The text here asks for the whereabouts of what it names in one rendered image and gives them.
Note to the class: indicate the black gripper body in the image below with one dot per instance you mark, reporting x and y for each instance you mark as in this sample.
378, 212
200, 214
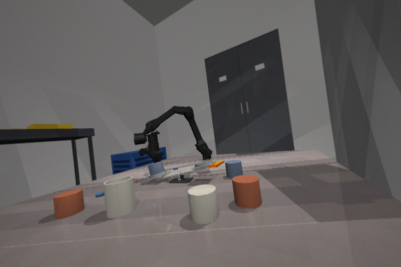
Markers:
154, 149

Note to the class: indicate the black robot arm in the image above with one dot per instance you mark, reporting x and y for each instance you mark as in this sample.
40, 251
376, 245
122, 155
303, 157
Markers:
140, 138

